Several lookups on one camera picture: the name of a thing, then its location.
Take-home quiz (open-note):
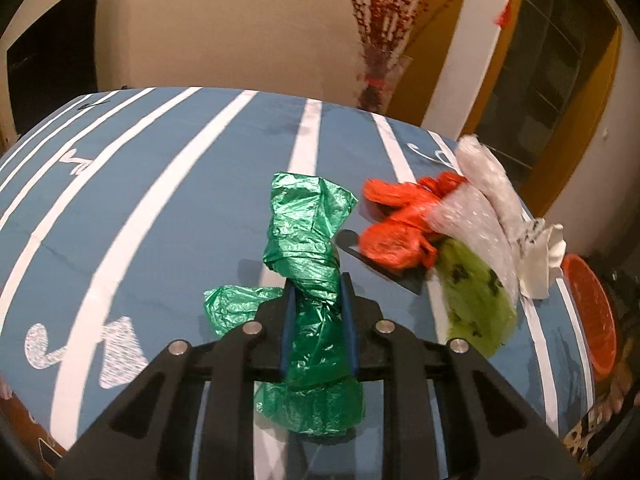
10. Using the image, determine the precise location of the person's right hand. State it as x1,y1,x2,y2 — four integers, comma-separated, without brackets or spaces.
599,361,636,422

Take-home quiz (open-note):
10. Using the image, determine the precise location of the orange plastic trash basket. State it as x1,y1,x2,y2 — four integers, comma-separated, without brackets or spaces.
562,254,618,382

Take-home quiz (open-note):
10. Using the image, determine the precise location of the red fu ornament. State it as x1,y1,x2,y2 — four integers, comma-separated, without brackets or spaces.
494,0,513,29

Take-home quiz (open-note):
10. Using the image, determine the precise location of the white spotted plastic bag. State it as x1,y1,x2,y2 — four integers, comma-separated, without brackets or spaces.
516,218,547,260

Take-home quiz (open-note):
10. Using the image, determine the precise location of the clear bubble wrap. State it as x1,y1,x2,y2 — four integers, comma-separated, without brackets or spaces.
426,136,524,304

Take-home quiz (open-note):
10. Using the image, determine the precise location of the black television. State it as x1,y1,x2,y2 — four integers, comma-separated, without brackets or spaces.
6,0,98,136

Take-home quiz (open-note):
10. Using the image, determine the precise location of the black flat card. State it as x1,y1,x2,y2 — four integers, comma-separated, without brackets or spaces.
334,230,425,296

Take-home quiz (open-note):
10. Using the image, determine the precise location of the glass sliding door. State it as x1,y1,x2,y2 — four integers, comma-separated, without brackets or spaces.
474,0,618,191

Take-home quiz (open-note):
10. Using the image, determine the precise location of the green plastic bag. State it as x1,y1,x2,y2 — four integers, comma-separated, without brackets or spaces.
203,171,367,437

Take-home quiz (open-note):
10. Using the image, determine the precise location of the glass vase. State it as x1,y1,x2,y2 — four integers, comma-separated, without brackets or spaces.
357,46,412,115

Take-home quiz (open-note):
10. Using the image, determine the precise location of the cardboard box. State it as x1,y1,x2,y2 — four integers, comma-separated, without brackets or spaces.
0,378,66,479

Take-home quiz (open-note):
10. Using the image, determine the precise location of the yellow-green plastic bag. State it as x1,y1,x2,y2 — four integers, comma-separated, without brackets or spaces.
435,237,518,358

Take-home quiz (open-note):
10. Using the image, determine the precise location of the orange plastic bag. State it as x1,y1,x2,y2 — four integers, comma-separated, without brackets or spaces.
360,171,468,269

